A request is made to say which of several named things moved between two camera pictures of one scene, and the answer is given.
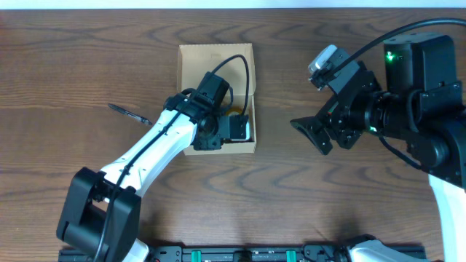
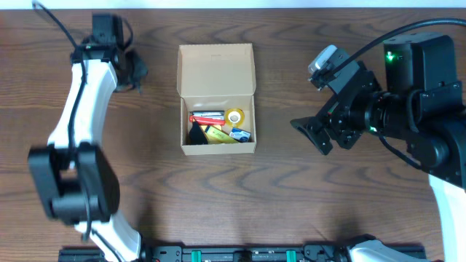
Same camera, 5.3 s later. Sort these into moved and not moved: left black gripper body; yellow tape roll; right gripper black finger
Moved: left black gripper body
Not moved: right gripper black finger; yellow tape roll
